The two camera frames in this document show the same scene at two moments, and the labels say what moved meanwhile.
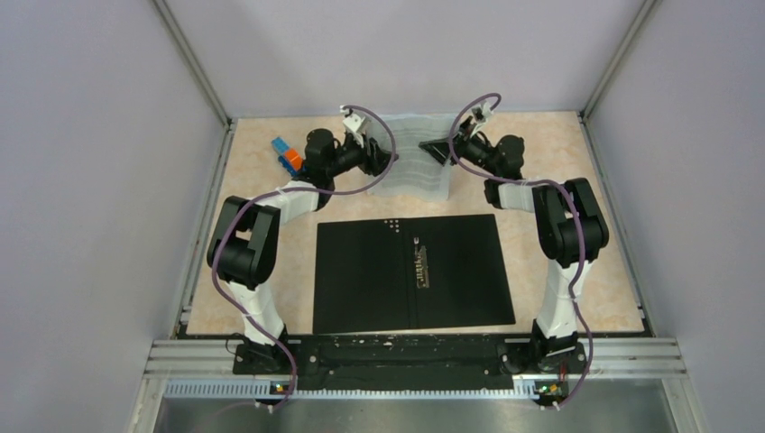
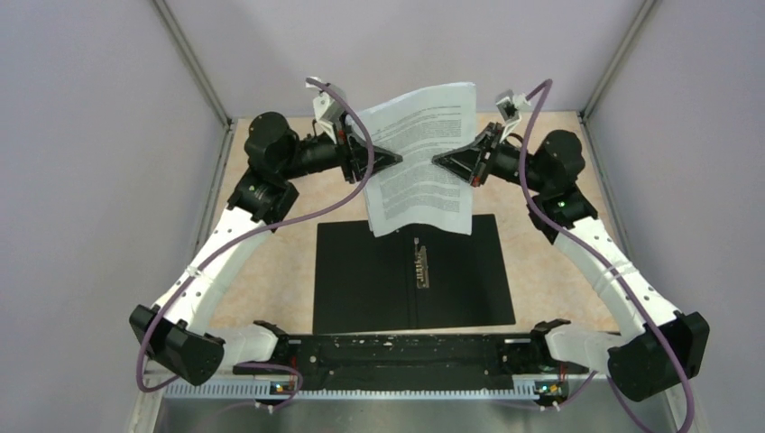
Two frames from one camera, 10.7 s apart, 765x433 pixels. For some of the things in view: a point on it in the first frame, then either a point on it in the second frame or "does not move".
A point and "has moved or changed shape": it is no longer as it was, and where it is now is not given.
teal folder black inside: (409, 274) does not move
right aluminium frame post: (641, 19) does not move
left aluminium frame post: (190, 57) does not move
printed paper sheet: (416, 174) has moved or changed shape
